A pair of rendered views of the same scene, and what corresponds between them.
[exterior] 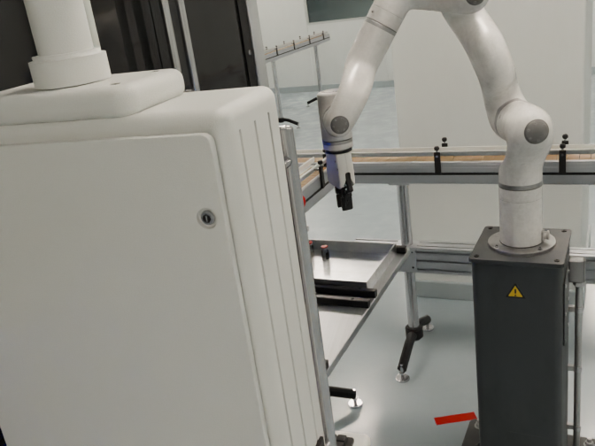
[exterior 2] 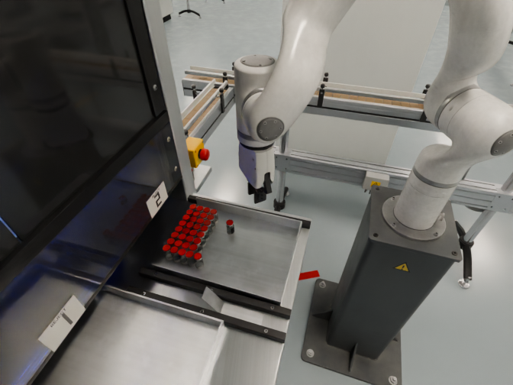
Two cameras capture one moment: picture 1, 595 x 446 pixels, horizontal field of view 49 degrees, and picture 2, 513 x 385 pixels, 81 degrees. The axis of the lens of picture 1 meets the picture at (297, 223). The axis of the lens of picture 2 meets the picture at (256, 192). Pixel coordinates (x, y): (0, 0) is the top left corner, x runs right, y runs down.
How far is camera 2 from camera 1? 1.23 m
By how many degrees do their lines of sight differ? 25
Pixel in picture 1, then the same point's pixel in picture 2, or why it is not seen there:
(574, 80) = (427, 26)
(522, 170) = (455, 171)
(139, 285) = not seen: outside the picture
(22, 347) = not seen: outside the picture
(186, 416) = not seen: outside the picture
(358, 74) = (308, 46)
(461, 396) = (309, 255)
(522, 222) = (429, 212)
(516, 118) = (488, 122)
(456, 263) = (317, 169)
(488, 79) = (469, 63)
